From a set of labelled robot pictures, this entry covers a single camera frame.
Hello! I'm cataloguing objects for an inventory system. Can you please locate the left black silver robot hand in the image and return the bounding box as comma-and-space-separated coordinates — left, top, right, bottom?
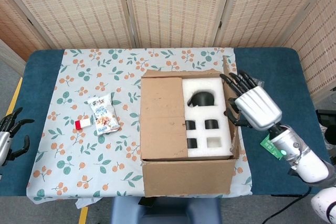
0, 107, 35, 167

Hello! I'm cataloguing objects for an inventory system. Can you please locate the white blue snack packet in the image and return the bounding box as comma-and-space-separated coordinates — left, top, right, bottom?
83, 92, 122, 137

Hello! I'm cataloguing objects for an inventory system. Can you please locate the black flat object under table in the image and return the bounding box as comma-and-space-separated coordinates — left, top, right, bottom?
138, 197, 157, 208

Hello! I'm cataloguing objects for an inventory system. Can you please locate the black wheeled equipment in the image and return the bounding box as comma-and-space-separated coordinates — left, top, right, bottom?
316, 108, 336, 154

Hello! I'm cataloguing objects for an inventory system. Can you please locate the white foam packing insert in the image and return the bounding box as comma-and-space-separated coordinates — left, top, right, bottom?
181, 77, 233, 161

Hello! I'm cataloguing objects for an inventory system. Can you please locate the floral fruit print tablecloth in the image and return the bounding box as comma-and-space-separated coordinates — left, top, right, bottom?
26, 47, 253, 205

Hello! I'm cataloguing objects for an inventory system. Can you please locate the woven bamboo folding screen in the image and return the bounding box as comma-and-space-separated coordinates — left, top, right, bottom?
0, 0, 336, 101

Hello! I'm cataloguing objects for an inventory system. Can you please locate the blue padded seat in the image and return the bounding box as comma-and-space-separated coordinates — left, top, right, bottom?
109, 197, 223, 224

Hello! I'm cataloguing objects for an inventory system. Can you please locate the black ceramic teapot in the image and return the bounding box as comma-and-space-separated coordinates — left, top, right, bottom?
186, 90, 216, 107

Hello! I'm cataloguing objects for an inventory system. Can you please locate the green flat packet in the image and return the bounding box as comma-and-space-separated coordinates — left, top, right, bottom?
260, 133, 284, 161

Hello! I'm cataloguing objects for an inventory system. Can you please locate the cardboard box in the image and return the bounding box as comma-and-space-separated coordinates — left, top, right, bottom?
139, 55, 246, 198

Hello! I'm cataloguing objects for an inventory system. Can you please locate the small red white box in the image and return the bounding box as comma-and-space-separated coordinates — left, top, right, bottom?
75, 119, 92, 130

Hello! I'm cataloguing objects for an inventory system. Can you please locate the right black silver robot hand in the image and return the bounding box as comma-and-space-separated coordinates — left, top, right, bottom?
219, 70, 283, 132

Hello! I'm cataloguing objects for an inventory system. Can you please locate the black cable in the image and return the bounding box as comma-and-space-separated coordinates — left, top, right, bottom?
262, 186, 314, 224

